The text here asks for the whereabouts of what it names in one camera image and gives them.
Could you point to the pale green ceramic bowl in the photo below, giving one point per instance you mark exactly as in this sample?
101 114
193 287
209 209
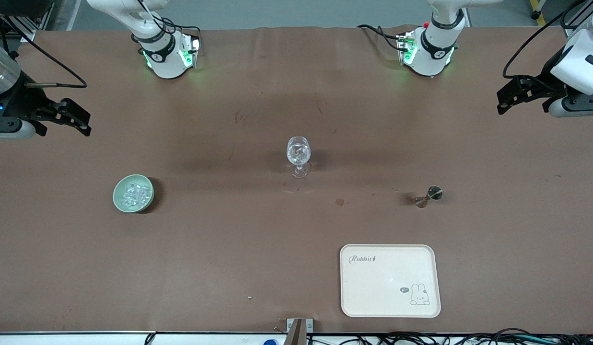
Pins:
120 203

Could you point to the pile of clear ice cubes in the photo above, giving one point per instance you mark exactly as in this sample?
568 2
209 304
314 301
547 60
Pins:
135 194

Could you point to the cream rabbit print tray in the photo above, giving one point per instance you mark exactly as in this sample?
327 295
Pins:
387 287

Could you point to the silver metal jigger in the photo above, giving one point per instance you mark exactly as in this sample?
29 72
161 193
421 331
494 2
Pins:
436 192

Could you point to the clear stemmed wine glass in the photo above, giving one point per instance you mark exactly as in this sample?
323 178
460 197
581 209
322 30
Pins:
298 151

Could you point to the dark monitor box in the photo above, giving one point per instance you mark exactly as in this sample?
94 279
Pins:
18 7

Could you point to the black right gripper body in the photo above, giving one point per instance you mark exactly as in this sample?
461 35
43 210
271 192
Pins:
24 98

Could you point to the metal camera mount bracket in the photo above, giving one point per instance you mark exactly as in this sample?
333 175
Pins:
296 333

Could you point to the brown table mat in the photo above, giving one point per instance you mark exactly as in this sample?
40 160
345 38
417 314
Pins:
229 239

